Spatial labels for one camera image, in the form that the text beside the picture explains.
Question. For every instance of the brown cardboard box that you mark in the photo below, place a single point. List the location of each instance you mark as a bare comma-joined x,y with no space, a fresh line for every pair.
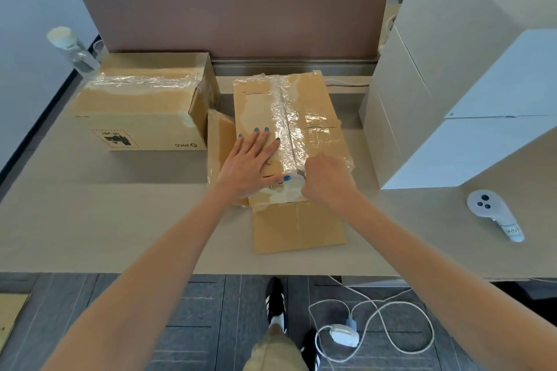
139,101
313,105
13,314

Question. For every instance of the person's right hand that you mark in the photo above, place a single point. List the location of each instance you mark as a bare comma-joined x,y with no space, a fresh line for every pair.
330,181

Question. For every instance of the small clear glass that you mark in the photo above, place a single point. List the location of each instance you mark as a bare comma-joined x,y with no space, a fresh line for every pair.
99,51

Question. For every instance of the person's left hand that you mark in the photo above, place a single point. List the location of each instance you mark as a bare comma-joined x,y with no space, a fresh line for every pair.
246,170

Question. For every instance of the clear bottle white cap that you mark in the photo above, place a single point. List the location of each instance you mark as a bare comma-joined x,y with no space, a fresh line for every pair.
72,49

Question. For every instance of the person's left forearm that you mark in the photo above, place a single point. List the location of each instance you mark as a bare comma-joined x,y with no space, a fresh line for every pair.
130,292

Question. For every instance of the white round floor object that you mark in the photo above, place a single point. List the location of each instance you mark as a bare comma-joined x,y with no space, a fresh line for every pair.
344,335

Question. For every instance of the mauve desk divider panel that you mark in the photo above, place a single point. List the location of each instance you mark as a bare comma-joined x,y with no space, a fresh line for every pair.
239,23

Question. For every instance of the white handheld controller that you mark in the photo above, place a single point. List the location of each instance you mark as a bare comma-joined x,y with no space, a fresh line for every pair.
485,205

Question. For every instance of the person's right forearm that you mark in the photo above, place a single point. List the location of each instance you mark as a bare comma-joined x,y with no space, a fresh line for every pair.
457,292

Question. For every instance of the black striped shoe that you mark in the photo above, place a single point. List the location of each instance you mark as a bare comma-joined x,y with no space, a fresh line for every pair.
309,351
276,301

